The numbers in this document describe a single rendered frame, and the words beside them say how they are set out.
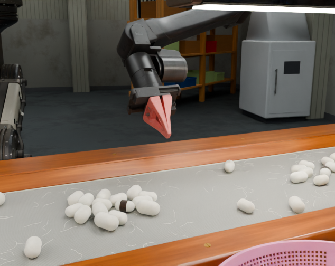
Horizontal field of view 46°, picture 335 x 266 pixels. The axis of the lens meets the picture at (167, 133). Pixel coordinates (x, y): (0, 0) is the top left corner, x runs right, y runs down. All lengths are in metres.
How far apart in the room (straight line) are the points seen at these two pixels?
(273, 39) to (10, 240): 4.37
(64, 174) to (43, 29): 6.99
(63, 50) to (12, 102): 6.61
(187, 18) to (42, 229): 0.60
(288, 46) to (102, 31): 3.95
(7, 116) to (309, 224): 0.74
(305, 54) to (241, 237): 4.46
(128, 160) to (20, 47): 7.02
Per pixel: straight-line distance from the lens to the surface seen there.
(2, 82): 1.15
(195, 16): 1.00
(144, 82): 0.79
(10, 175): 0.76
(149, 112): 0.79
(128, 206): 0.61
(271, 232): 0.52
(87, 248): 0.53
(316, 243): 0.51
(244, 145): 0.90
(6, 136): 0.95
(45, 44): 7.69
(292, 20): 4.96
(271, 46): 4.67
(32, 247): 0.52
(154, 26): 0.90
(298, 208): 0.64
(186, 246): 0.48
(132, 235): 0.56
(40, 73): 7.73
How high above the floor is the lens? 1.00
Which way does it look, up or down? 14 degrees down
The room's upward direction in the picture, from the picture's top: straight up
